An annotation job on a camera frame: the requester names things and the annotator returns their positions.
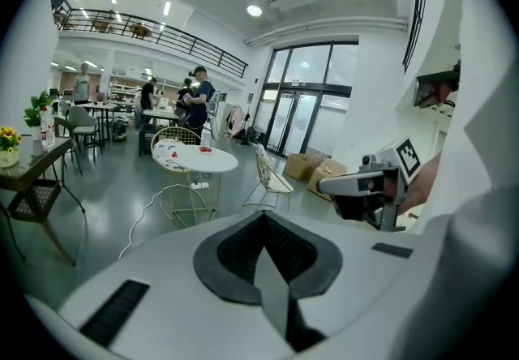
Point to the person's right forearm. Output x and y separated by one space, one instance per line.
423 184

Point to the pile of black bags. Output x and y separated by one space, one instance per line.
248 135

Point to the black backpack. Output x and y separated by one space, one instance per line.
118 129

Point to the green potted plant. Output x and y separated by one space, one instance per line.
36 109

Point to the clear water bottle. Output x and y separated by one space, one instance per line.
47 129

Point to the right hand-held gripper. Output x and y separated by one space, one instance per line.
407 157

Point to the round white table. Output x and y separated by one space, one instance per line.
221 161

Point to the glass entrance doors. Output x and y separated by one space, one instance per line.
308 99

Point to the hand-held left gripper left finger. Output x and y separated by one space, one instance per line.
162 301

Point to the clothes rack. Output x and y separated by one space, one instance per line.
234 117

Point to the cardboard box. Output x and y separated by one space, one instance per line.
326 180
302 165

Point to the black wall grille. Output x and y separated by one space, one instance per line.
417 14

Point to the person's white shirt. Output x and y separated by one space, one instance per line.
478 147

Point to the white ceiling pipes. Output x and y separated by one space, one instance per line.
324 28

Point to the grey chair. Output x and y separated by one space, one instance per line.
81 117

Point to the dark glass side table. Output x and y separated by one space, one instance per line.
30 162

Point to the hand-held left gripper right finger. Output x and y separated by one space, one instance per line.
357 269

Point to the dark wall sign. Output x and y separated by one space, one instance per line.
250 98

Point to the white plate with strawberries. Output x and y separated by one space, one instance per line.
205 153

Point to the black mezzanine railing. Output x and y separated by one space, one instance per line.
182 42

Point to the round ceiling light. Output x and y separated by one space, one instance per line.
254 10

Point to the black monitor rig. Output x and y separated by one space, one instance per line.
436 87

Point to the white power strip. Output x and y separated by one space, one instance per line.
199 185

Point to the black round-back chair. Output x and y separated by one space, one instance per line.
67 127

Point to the sunflower pot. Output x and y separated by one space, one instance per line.
8 139

